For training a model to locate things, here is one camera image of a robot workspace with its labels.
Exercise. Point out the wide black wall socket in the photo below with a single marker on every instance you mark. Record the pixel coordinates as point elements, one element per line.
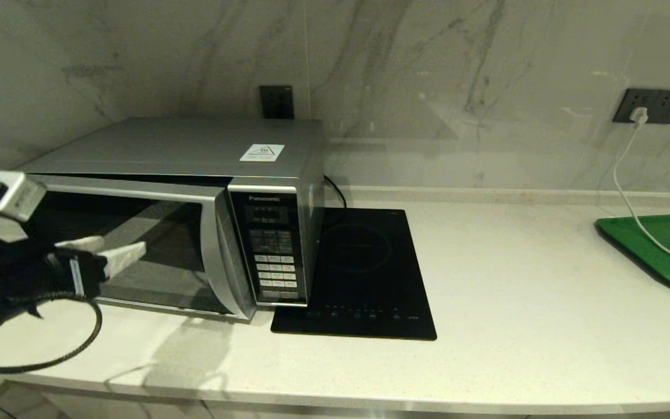
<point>666,105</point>

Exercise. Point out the silver Panasonic microwave oven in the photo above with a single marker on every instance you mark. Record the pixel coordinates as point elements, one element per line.
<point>166,145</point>

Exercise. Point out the white warning sticker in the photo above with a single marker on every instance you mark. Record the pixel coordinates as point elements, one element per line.
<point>262,153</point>

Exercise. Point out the small black wall socket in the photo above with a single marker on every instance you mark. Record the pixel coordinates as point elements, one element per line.
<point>277,102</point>

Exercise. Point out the black induction cooktop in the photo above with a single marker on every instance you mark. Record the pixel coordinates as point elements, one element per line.
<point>364,250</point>

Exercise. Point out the white power plug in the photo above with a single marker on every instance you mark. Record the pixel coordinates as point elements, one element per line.
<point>638,116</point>

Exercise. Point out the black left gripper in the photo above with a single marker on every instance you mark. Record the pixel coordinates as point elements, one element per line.
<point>93,270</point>

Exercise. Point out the glossy beige base cabinet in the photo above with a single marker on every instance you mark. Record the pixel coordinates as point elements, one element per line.
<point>137,408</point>

